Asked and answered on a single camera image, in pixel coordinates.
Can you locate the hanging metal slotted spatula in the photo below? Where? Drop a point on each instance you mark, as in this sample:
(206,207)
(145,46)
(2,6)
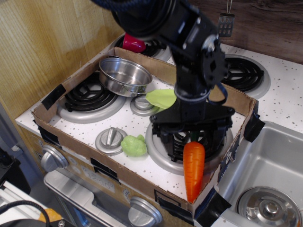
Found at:
(226,21)

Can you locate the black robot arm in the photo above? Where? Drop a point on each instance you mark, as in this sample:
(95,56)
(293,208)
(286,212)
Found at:
(200,66)

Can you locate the back left black burner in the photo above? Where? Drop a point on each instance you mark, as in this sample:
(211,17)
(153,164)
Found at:
(154,48)

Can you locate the black burner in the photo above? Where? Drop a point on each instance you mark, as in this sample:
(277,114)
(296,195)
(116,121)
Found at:
(89,102)
(159,155)
(154,48)
(247,75)

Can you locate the brown cardboard fence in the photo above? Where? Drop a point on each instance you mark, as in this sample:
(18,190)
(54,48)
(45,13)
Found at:
(122,176)

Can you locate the red plastic cup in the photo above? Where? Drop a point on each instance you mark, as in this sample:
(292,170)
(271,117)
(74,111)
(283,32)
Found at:
(133,44)

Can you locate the green toy lettuce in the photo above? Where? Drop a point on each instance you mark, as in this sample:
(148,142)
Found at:
(134,146)

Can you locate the silver stovetop knob front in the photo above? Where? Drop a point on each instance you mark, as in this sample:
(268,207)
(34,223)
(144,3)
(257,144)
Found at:
(109,141)

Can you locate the silver oven door handle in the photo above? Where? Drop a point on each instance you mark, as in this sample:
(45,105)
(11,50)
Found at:
(87,205)

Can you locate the front left black burner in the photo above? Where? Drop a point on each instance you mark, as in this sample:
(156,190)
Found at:
(89,102)

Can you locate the silver oven knob right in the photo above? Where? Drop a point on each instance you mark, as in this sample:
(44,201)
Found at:
(143,214)

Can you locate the grey toy sink basin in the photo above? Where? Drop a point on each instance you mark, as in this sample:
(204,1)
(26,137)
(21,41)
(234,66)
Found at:
(274,159)

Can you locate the orange plastic toy carrot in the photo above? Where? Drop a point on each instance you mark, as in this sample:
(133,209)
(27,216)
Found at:
(193,166)

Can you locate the silver stovetop knob middle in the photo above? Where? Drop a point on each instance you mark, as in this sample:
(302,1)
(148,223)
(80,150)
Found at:
(140,106)

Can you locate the back right black burner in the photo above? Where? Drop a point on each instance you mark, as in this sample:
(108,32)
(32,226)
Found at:
(247,75)

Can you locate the front right black burner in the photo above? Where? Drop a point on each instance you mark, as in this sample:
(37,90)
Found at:
(159,155)

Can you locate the silver oven knob left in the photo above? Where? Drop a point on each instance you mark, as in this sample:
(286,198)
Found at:
(52,159)

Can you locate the yellow orange cloth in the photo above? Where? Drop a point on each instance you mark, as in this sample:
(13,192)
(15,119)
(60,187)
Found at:
(52,214)

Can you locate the silver oven knob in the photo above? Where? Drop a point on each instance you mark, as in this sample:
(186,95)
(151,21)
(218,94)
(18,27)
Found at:
(143,214)
(52,159)

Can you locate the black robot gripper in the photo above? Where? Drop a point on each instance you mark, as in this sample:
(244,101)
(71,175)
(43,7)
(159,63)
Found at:
(169,127)

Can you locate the stainless steel pot lid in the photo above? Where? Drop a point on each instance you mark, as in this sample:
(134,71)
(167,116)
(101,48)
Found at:
(269,207)

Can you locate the silver stovetop knob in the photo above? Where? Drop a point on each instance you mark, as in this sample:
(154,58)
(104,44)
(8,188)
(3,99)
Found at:
(109,141)
(140,106)

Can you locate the light green plastic plate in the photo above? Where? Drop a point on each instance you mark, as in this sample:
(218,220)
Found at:
(162,98)

